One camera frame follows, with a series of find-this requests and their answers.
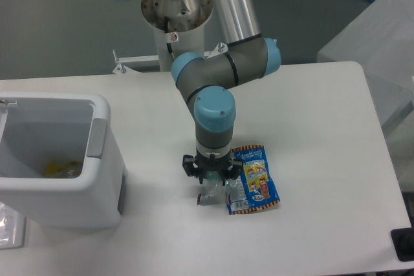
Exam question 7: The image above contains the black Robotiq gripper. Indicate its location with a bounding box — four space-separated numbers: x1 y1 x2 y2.
182 151 243 185

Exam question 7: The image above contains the crushed green label plastic bottle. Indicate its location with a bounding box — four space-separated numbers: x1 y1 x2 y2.
202 171 226 193

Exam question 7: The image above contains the small silver foil wrapper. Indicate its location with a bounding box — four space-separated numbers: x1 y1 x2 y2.
197 193 226 206

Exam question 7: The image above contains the blue snack wrapper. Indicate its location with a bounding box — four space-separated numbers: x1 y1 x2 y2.
226 145 280 215

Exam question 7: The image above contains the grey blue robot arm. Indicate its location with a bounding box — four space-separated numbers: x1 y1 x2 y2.
141 0 281 181

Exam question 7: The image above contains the white trash can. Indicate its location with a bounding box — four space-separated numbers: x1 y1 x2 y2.
1 91 126 228

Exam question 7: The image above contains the yellow trash in can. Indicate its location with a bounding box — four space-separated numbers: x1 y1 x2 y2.
42 161 83 179

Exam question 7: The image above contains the black device at table edge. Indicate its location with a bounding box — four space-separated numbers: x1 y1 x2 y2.
391 228 413 262

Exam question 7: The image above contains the clear plastic sheet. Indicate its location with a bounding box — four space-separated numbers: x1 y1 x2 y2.
1 203 26 250

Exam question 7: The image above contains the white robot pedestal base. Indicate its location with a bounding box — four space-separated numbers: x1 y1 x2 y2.
111 0 278 74

